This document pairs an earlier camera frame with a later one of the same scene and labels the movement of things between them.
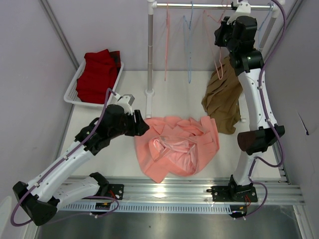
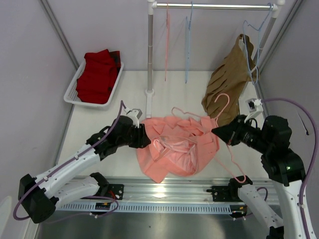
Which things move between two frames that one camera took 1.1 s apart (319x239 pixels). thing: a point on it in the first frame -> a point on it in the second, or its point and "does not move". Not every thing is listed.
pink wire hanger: (166, 42) does not move
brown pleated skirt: (221, 99) does not move
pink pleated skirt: (177, 146) does not move
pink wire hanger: (205, 12) -> (233, 158)
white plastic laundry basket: (71, 94) does not move
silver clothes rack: (151, 6) does not move
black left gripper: (140, 127) -> (142, 140)
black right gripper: (220, 35) -> (234, 133)
